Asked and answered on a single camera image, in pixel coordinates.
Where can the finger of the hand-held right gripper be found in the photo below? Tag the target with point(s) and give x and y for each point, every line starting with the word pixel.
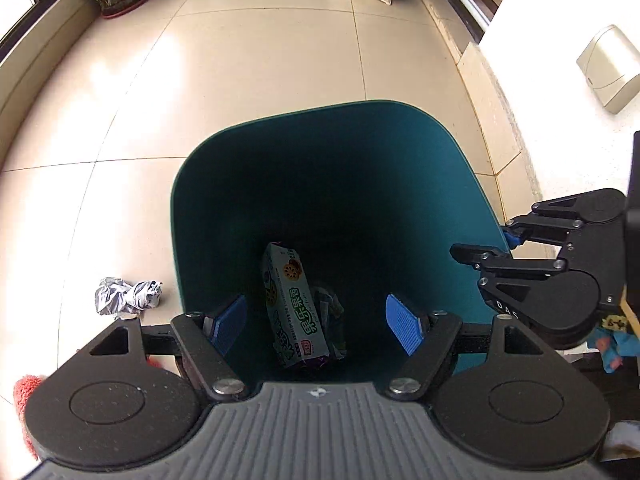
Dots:
pixel 500 258
pixel 512 237

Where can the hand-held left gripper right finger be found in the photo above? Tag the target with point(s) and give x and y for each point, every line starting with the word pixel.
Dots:
pixel 402 320

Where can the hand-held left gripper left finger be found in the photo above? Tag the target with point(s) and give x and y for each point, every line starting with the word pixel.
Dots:
pixel 230 322

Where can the green cookie box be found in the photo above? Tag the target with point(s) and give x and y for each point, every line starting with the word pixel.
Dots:
pixel 295 310

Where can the grey paper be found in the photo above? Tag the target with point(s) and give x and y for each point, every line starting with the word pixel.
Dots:
pixel 127 296

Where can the teal plastic trash bin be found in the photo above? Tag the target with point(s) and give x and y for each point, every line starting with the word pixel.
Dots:
pixel 350 170

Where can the yellow patterned small item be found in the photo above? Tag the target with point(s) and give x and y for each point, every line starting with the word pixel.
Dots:
pixel 615 322

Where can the crumpled printed plastic wrapper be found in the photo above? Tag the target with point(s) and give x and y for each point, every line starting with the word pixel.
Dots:
pixel 332 320

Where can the wooden stick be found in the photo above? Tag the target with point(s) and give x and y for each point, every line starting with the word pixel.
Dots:
pixel 631 307

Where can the white paper sheet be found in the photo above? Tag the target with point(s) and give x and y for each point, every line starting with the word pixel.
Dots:
pixel 622 440

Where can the red fuzzy cloth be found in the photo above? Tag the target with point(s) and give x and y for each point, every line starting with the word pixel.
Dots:
pixel 30 395

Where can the beige wall box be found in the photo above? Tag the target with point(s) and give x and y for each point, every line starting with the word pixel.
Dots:
pixel 607 67

